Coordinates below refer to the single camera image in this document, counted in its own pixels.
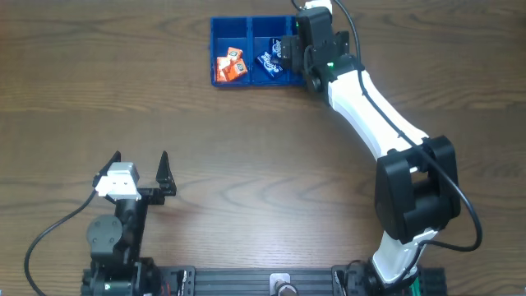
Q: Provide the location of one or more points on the mounting rail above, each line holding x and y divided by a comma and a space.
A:
246, 281

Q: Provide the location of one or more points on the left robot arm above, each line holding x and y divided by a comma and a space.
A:
131, 230

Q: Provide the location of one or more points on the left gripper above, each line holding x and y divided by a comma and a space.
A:
152, 195

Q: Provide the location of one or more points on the blue candy pack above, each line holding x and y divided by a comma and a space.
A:
269, 63
275, 47

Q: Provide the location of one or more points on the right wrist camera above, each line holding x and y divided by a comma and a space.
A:
318, 5

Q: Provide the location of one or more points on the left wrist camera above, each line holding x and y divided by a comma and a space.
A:
119, 183

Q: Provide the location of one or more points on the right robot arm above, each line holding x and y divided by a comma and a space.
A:
370, 111

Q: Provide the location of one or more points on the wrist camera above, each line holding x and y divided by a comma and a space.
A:
318, 5
119, 183

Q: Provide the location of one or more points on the blue tray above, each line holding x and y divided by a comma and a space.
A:
230, 33

